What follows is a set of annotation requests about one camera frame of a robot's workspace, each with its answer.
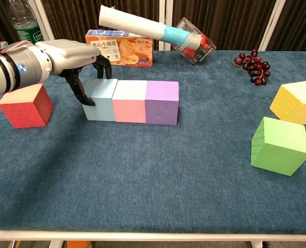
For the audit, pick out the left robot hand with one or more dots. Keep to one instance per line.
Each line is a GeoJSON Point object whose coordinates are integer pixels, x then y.
{"type": "Point", "coordinates": [70, 54]}

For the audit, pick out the light blue cube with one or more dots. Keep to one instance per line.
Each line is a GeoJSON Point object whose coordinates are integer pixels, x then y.
{"type": "Point", "coordinates": [101, 111]}

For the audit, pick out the red cube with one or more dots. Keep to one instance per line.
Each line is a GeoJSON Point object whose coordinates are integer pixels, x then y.
{"type": "Point", "coordinates": [23, 113]}

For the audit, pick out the pink cube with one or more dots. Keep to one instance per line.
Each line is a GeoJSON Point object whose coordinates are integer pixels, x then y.
{"type": "Point", "coordinates": [129, 111]}

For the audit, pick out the purple cube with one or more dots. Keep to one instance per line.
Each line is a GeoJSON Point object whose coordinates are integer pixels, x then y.
{"type": "Point", "coordinates": [161, 108]}

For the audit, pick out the yellow cube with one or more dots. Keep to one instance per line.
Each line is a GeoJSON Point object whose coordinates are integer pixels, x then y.
{"type": "Point", "coordinates": [294, 103]}

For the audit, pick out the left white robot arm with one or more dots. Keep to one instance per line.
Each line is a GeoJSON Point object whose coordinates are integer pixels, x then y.
{"type": "Point", "coordinates": [8, 69]}

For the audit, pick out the green cube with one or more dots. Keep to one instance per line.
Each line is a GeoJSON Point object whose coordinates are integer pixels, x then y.
{"type": "Point", "coordinates": [276, 149]}

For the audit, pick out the clear plastic water bottle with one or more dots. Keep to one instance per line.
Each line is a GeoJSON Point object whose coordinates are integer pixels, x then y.
{"type": "Point", "coordinates": [26, 23]}

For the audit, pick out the orange biscuit box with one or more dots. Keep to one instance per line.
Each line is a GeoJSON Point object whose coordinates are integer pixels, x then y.
{"type": "Point", "coordinates": [127, 54]}

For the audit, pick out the white paper roll blue band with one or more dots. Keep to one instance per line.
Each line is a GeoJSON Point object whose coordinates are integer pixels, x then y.
{"type": "Point", "coordinates": [132, 23]}

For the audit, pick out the clear plastic box red contents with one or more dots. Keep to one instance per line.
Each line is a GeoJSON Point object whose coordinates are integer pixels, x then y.
{"type": "Point", "coordinates": [197, 55]}

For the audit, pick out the blue fabric table cover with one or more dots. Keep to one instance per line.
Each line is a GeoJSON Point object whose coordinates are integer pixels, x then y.
{"type": "Point", "coordinates": [152, 193]}

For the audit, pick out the dark red grape bunch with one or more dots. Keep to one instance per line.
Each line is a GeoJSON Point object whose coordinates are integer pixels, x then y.
{"type": "Point", "coordinates": [256, 67]}

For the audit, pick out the white partition post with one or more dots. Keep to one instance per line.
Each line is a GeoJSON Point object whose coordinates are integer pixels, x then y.
{"type": "Point", "coordinates": [45, 25]}
{"type": "Point", "coordinates": [166, 13]}
{"type": "Point", "coordinates": [272, 25]}

